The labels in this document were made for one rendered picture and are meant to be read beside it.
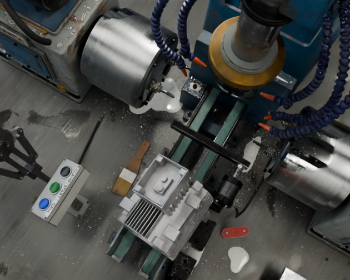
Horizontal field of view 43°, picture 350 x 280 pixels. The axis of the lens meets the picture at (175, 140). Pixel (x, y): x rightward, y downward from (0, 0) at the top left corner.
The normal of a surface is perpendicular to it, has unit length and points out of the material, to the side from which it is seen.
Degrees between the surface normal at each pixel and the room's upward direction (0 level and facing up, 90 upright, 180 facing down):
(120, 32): 2
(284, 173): 58
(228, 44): 0
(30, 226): 0
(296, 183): 62
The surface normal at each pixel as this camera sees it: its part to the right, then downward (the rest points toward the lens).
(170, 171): -0.27, -0.48
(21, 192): 0.06, -0.28
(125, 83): -0.37, 0.51
